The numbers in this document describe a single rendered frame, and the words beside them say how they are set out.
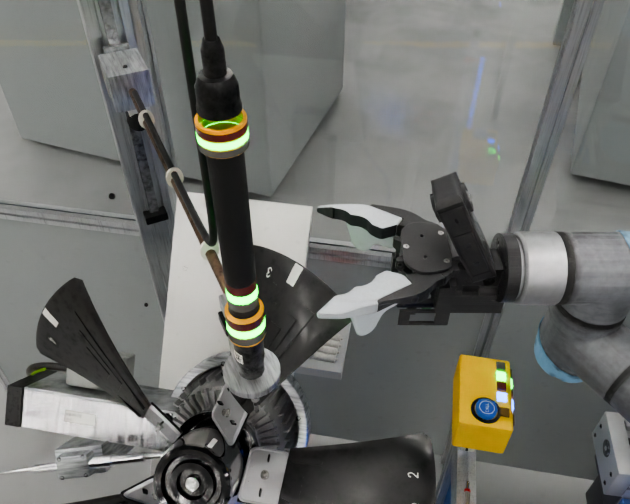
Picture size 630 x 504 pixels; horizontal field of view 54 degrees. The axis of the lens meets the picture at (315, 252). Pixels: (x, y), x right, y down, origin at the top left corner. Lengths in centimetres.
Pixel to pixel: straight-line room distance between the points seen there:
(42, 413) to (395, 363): 105
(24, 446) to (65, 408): 139
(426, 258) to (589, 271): 16
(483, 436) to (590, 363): 56
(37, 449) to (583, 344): 216
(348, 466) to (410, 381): 100
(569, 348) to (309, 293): 36
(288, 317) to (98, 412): 44
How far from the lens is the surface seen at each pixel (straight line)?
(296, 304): 90
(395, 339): 181
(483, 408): 122
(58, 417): 123
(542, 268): 63
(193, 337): 121
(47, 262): 199
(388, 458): 101
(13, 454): 260
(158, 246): 152
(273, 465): 102
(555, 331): 73
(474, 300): 66
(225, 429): 99
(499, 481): 240
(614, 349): 71
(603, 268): 65
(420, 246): 62
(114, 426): 118
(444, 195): 56
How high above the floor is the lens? 209
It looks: 44 degrees down
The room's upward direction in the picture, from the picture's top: straight up
